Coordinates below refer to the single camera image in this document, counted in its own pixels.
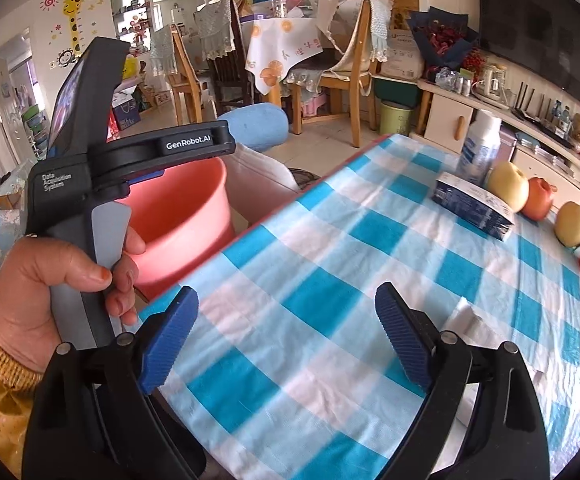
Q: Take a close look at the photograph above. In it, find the red plastic trash bucket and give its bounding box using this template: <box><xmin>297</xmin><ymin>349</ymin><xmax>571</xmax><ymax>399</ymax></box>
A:
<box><xmin>120</xmin><ymin>157</ymin><xmax>235</xmax><ymax>300</ymax></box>

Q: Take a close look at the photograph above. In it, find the green trash bin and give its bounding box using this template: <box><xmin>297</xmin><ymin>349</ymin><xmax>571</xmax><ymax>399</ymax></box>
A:
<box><xmin>379</xmin><ymin>101</ymin><xmax>412</xmax><ymax>136</ymax></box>

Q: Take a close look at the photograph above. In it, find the person left hand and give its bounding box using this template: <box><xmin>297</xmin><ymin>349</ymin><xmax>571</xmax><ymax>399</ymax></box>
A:
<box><xmin>0</xmin><ymin>230</ymin><xmax>145</xmax><ymax>373</ymax></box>

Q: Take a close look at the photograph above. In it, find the blue checkered tablecloth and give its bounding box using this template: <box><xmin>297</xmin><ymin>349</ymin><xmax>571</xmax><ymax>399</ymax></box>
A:
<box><xmin>160</xmin><ymin>135</ymin><xmax>580</xmax><ymax>479</ymax></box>

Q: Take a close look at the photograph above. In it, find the light wooden chair far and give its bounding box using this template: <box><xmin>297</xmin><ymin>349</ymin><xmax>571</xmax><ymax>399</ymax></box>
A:
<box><xmin>151</xmin><ymin>25</ymin><xmax>204</xmax><ymax>125</ymax></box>

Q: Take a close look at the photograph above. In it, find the light wooden chair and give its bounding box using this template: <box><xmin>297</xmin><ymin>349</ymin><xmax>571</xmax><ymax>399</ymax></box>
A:
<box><xmin>151</xmin><ymin>25</ymin><xmax>204</xmax><ymax>125</ymax></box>
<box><xmin>284</xmin><ymin>0</ymin><xmax>392</xmax><ymax>148</ymax></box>

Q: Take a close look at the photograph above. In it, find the white cushion chair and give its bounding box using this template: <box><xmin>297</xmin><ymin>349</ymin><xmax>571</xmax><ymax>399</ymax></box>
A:
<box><xmin>221</xmin><ymin>143</ymin><xmax>301</xmax><ymax>224</ymax></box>

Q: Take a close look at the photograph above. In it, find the red apple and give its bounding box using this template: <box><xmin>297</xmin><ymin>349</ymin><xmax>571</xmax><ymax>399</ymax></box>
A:
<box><xmin>521</xmin><ymin>177</ymin><xmax>558</xmax><ymax>221</ymax></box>

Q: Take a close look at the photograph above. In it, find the white plastic milk bottle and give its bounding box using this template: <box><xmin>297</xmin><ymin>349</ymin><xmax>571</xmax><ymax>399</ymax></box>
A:
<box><xmin>456</xmin><ymin>110</ymin><xmax>502</xmax><ymax>185</ymax></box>

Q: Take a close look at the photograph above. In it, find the yellow pear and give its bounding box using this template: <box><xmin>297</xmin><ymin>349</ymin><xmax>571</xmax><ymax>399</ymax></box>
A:
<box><xmin>554</xmin><ymin>202</ymin><xmax>580</xmax><ymax>248</ymax></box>

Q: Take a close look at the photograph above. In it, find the blue cushioned stool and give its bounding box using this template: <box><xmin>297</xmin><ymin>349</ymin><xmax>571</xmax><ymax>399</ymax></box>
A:
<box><xmin>218</xmin><ymin>103</ymin><xmax>290</xmax><ymax>153</ymax></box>

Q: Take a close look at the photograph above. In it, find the dark wooden dining chair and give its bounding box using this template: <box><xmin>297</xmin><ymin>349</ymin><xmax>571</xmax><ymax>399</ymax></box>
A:
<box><xmin>195</xmin><ymin>0</ymin><xmax>255</xmax><ymax>115</ymax></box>

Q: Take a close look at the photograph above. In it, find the white TV cabinet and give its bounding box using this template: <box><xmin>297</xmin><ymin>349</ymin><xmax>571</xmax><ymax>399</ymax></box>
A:
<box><xmin>410</xmin><ymin>80</ymin><xmax>580</xmax><ymax>208</ymax></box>

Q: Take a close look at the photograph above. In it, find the glass kettle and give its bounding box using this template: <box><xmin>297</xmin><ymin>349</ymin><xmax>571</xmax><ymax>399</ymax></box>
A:
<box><xmin>473</xmin><ymin>63</ymin><xmax>508</xmax><ymax>103</ymax></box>

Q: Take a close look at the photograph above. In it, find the white orange-print tablecloth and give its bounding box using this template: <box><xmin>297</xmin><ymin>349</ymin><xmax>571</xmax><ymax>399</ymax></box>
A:
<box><xmin>242</xmin><ymin>18</ymin><xmax>322</xmax><ymax>96</ymax></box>

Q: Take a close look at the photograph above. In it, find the dark blue flower bouquet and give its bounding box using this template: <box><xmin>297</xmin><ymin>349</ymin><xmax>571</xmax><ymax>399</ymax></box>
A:
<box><xmin>407</xmin><ymin>6</ymin><xmax>486</xmax><ymax>81</ymax></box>

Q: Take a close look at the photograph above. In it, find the light wooden chair right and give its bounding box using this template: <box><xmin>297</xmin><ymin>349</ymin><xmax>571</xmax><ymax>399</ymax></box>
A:
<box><xmin>284</xmin><ymin>0</ymin><xmax>392</xmax><ymax>148</ymax></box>

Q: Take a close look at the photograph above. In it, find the black television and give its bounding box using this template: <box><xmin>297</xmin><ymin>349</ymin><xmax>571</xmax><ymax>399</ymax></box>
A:
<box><xmin>480</xmin><ymin>0</ymin><xmax>580</xmax><ymax>101</ymax></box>

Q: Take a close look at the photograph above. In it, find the giraffe height wall sticker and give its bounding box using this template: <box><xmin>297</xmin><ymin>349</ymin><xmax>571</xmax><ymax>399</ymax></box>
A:
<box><xmin>62</xmin><ymin>0</ymin><xmax>84</xmax><ymax>61</ymax></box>

